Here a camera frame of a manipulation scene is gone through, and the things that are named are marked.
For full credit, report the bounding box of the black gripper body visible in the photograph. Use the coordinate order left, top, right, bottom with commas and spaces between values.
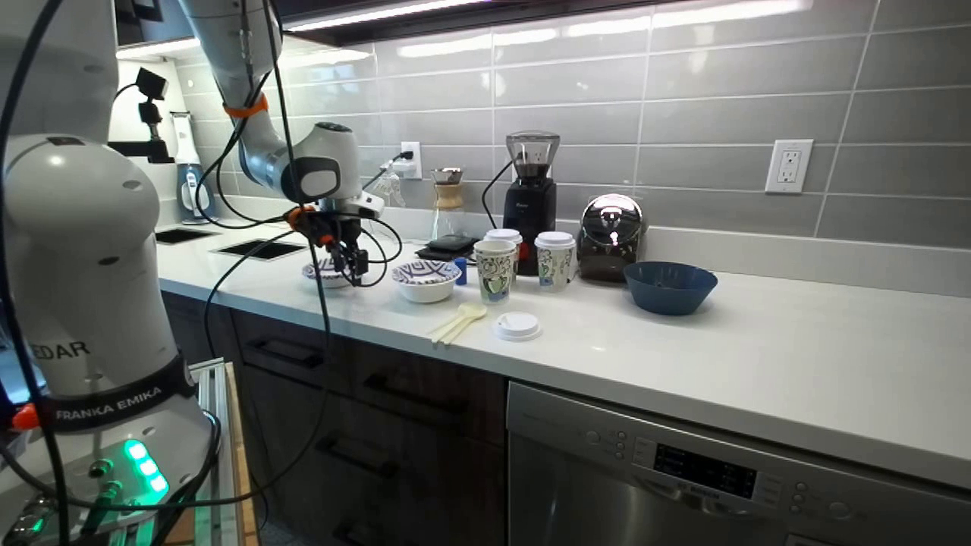
307, 204, 374, 257

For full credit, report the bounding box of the dark blue bowl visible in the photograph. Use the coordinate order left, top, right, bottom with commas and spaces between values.
622, 257, 721, 318

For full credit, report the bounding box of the black coffee scale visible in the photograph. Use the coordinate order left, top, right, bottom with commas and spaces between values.
415, 232, 480, 260

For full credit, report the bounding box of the pale wooden stir stick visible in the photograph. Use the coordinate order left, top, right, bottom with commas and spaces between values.
434, 302, 491, 346
429, 307, 480, 350

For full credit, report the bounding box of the white outlet with adapter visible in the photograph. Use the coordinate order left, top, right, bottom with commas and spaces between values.
398, 139, 425, 186

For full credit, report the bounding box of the glass coffee carafe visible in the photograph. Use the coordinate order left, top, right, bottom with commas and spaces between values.
434, 165, 471, 245

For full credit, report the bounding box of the open patterned paper cup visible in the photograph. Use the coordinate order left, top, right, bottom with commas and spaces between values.
471, 241, 522, 302

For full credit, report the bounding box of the patterned cup with white lid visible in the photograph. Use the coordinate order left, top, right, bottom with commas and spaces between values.
532, 229, 580, 288
483, 227, 526, 280

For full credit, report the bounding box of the white round cup lid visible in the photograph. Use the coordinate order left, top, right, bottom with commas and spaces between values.
496, 310, 542, 344

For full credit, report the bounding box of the black coffee grinder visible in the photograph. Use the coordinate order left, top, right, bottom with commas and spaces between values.
500, 131, 562, 280

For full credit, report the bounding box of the dark wood cabinet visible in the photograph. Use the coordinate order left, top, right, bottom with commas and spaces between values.
161, 292, 511, 546

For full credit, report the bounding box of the round chrome appliance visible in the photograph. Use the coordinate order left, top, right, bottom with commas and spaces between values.
573, 190, 649, 284

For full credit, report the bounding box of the under-cabinet light strip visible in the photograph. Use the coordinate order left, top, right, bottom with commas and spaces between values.
283, 0, 814, 62

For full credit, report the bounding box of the stainless steel dishwasher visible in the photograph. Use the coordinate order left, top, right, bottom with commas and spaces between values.
504, 378, 971, 546

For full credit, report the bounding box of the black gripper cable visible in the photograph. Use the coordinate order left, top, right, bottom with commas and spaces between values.
194, 206, 406, 514

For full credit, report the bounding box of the grey green power cable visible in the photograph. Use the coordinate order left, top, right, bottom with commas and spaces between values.
358, 161, 406, 199

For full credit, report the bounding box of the black drawer handle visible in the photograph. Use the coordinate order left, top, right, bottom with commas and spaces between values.
360, 369, 471, 420
247, 338, 329, 373
312, 434, 402, 482

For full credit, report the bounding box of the black grinder power cable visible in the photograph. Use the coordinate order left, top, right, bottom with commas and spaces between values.
480, 155, 516, 232

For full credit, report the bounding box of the orange cable tie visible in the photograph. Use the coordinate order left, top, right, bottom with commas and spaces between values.
221, 91, 269, 121

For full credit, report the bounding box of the pale robot stand frame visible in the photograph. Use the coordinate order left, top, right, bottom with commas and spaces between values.
185, 352, 262, 546

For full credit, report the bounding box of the black camera on stand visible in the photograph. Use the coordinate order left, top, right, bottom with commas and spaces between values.
103, 65, 176, 166

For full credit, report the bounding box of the empty white wall outlet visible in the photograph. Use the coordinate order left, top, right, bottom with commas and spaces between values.
763, 136, 815, 198

